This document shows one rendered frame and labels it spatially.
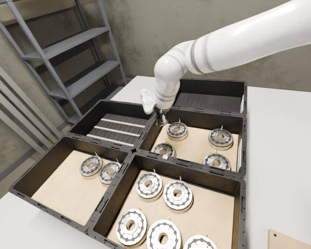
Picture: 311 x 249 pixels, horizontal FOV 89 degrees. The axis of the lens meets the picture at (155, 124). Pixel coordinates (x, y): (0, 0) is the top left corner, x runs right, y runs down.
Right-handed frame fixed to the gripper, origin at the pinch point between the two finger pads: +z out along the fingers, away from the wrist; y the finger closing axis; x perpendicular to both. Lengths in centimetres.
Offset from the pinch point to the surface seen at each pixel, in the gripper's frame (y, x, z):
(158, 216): -36.3, 9.1, -0.4
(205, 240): -44.0, -1.2, -10.1
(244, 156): -24.9, -22.8, -11.4
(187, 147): -14.8, -11.6, 7.6
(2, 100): 74, 113, 79
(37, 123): 63, 101, 112
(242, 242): -43.7, -7.0, -19.1
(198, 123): -4.2, -21.6, 8.2
